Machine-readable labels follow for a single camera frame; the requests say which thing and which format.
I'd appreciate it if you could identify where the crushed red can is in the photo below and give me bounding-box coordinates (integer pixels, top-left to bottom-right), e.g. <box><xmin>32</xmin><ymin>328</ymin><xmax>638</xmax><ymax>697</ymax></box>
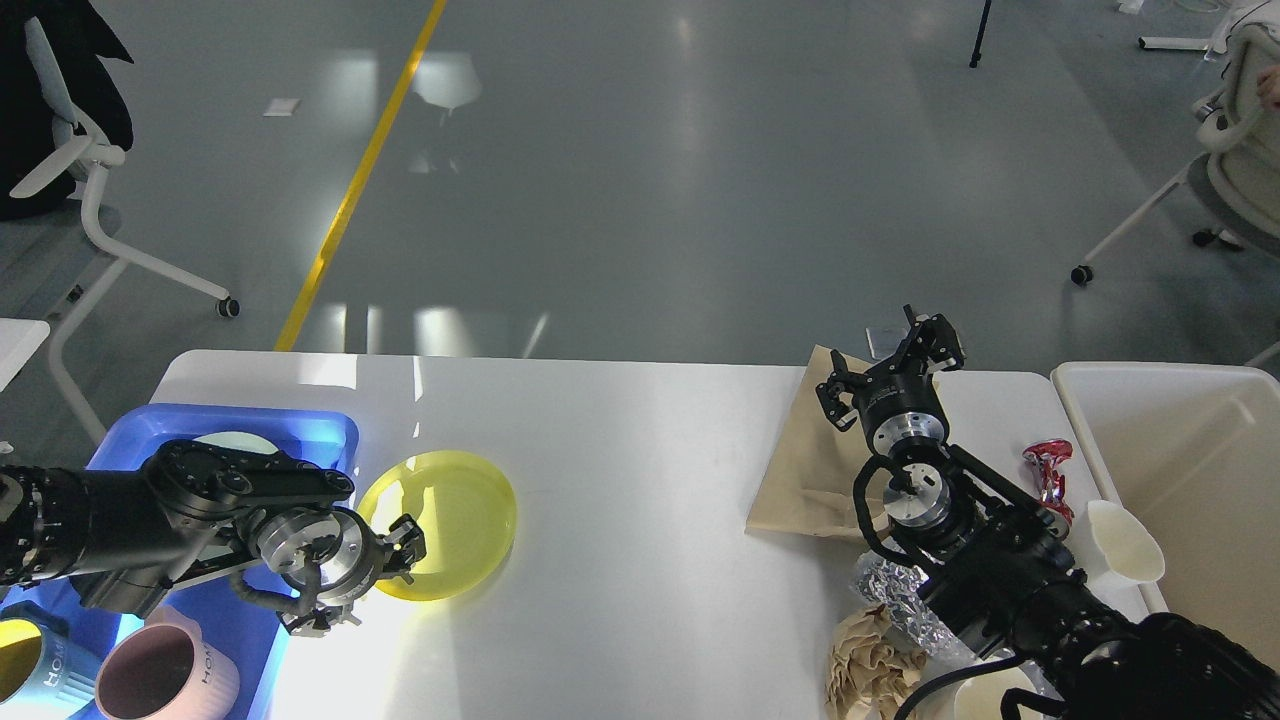
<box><xmin>1021</xmin><ymin>438</ymin><xmax>1075</xmax><ymax>532</ymax></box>

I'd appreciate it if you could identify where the small white side table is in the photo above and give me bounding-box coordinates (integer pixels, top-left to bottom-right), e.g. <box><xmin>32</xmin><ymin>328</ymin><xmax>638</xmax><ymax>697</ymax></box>
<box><xmin>0</xmin><ymin>318</ymin><xmax>51</xmax><ymax>391</ymax></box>

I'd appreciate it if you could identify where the white office chair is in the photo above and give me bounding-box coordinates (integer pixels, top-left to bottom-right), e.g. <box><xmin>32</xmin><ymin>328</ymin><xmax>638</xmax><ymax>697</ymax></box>
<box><xmin>1070</xmin><ymin>0</ymin><xmax>1280</xmax><ymax>369</ymax></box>
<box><xmin>9</xmin><ymin>17</ymin><xmax>241</xmax><ymax>445</ymax></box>

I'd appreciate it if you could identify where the brown paper bag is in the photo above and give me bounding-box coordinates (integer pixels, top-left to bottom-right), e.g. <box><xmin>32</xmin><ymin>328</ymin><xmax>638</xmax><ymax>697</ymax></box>
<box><xmin>746</xmin><ymin>345</ymin><xmax>870</xmax><ymax>547</ymax></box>

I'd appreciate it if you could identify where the crumpled aluminium foil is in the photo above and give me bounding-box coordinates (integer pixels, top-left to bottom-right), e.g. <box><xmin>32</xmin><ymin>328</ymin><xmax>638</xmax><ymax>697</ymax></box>
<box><xmin>850</xmin><ymin>552</ymin><xmax>977</xmax><ymax>666</ymax></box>

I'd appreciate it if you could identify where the white office chair left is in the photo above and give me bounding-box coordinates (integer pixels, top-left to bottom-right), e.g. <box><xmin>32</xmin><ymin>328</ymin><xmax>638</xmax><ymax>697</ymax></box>
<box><xmin>9</xmin><ymin>17</ymin><xmax>241</xmax><ymax>445</ymax></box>

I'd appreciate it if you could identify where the white plastic bin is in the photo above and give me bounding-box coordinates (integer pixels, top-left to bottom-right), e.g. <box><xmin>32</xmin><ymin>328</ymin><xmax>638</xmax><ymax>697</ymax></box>
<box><xmin>1051</xmin><ymin>363</ymin><xmax>1279</xmax><ymax>667</ymax></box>

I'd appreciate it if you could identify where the white office chair right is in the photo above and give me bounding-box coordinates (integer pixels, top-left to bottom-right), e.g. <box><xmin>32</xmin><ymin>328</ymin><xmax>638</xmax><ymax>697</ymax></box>
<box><xmin>1070</xmin><ymin>0</ymin><xmax>1280</xmax><ymax>369</ymax></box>

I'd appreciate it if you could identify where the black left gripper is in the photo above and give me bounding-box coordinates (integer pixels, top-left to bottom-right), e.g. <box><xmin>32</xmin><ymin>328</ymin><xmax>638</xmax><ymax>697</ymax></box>
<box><xmin>256</xmin><ymin>507</ymin><xmax>428</xmax><ymax>638</ymax></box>

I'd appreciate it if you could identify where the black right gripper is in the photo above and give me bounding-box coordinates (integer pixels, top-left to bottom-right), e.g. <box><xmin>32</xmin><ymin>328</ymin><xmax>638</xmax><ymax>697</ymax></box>
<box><xmin>815</xmin><ymin>306</ymin><xmax>966</xmax><ymax>462</ymax></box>

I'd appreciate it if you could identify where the yellow plate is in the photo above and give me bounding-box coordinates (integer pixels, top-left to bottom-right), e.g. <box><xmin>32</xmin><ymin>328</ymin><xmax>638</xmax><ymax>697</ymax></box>
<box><xmin>357</xmin><ymin>450</ymin><xmax>518</xmax><ymax>602</ymax></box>

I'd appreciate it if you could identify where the pale green plate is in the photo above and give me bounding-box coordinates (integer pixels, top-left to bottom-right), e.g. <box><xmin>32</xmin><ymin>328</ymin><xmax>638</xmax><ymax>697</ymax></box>
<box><xmin>193</xmin><ymin>430</ymin><xmax>279</xmax><ymax>455</ymax></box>

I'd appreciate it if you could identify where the crumpled brown paper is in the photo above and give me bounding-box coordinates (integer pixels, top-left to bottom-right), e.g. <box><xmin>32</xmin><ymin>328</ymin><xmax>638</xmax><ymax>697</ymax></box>
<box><xmin>826</xmin><ymin>603</ymin><xmax>928</xmax><ymax>719</ymax></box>

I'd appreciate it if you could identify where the black jacket on chair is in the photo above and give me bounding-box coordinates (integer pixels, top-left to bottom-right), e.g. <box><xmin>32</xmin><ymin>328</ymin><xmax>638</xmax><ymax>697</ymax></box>
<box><xmin>1</xmin><ymin>1</ymin><xmax>134</xmax><ymax>222</ymax></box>

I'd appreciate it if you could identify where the blue mug yellow inside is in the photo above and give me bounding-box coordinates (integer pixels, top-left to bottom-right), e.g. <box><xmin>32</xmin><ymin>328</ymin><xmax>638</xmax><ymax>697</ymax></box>
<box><xmin>1</xmin><ymin>601</ymin><xmax>102</xmax><ymax>719</ymax></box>

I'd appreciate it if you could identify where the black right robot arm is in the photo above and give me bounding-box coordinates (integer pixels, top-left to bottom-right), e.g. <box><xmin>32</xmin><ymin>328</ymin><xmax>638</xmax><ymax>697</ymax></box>
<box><xmin>815</xmin><ymin>307</ymin><xmax>1279</xmax><ymax>719</ymax></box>

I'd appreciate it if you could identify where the pink mug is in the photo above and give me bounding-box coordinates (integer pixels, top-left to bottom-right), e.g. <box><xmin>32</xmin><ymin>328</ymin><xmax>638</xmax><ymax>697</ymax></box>
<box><xmin>95</xmin><ymin>606</ymin><xmax>241</xmax><ymax>719</ymax></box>

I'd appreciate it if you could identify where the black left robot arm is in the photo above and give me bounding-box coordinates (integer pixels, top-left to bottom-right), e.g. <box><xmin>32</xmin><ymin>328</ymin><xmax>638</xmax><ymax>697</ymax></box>
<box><xmin>1</xmin><ymin>439</ymin><xmax>428</xmax><ymax>637</ymax></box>

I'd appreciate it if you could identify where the black tripod leg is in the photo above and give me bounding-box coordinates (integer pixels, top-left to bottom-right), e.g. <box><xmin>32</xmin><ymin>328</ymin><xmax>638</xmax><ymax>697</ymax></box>
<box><xmin>968</xmin><ymin>0</ymin><xmax>995</xmax><ymax>69</ymax></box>

